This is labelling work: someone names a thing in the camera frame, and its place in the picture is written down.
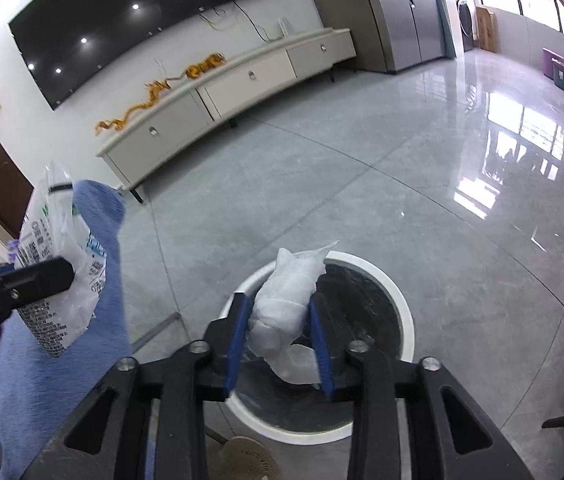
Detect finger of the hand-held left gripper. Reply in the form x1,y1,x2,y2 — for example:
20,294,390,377
0,257,76,307

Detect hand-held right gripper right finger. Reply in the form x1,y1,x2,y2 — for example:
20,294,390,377
309,291,536,480

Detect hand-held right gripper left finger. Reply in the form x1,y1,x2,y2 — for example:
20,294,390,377
24,292,253,480

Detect white paper towel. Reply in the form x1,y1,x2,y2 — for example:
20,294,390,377
247,240,341,386

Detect white printed plastic packet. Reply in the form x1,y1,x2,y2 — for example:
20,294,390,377
13,160,108,358

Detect white round trash bin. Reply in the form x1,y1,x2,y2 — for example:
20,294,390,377
218,253,417,446

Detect blue fuzzy blanket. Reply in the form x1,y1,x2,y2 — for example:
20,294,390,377
0,180,157,480

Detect tan round pad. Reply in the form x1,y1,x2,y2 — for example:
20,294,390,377
212,436,283,480

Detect golden dragon figurine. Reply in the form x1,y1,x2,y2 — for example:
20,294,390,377
94,102,138,136
134,79,171,113

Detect white television cabinet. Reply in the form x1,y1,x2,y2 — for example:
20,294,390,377
96,27,355,204

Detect golden lion figurine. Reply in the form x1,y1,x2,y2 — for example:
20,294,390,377
185,54,226,80

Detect grey refrigerator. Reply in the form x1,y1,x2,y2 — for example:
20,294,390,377
354,0,455,73

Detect cardboard box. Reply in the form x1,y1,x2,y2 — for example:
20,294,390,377
476,5,498,53

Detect washing machine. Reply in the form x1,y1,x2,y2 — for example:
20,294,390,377
454,0,477,51

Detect purple storage bin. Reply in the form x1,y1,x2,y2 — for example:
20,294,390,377
542,48,564,81

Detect black wall television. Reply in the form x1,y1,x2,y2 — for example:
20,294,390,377
8,0,270,111

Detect television cable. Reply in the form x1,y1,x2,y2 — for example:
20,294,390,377
199,2,277,41

